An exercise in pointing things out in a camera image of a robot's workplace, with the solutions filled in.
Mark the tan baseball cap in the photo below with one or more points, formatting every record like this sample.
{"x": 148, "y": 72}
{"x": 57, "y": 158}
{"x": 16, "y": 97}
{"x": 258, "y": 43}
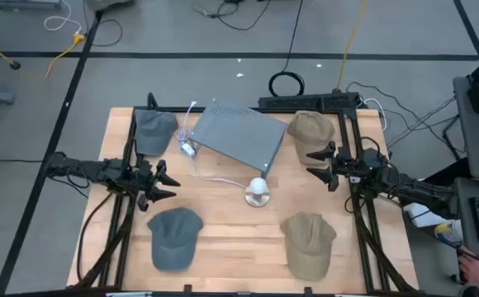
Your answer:
{"x": 310, "y": 130}
{"x": 309, "y": 245}

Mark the white printed can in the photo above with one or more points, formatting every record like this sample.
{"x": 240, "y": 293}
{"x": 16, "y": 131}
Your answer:
{"x": 448, "y": 233}

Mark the white box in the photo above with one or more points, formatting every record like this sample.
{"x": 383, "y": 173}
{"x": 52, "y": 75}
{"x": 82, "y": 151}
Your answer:
{"x": 423, "y": 216}

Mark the grey equipment base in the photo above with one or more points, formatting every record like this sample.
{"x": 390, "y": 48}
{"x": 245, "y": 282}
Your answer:
{"x": 25, "y": 3}

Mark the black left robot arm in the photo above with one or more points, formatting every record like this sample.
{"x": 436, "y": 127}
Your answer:
{"x": 99, "y": 171}

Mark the black perforated crossbar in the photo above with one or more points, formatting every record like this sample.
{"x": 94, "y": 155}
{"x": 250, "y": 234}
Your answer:
{"x": 305, "y": 101}

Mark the white power adapter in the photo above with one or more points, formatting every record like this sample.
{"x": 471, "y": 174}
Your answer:
{"x": 188, "y": 149}

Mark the grey perforated metal shelf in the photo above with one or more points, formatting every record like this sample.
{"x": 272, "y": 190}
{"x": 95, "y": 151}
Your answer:
{"x": 239, "y": 134}

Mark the grey baseball cap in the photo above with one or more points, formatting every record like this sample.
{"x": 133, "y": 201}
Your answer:
{"x": 174, "y": 239}
{"x": 155, "y": 130}

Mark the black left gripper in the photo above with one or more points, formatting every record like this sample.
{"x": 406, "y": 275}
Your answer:
{"x": 148, "y": 177}

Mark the white light bulb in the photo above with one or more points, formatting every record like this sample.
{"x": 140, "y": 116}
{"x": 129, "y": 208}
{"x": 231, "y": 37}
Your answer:
{"x": 259, "y": 185}

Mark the black aluminium table frame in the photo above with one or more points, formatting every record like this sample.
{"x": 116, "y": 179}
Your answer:
{"x": 361, "y": 231}

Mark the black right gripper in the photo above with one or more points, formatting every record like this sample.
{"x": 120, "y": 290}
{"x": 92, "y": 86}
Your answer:
{"x": 349, "y": 165}

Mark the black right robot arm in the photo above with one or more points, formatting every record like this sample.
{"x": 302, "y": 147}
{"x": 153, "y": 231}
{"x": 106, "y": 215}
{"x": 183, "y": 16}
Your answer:
{"x": 409, "y": 187}

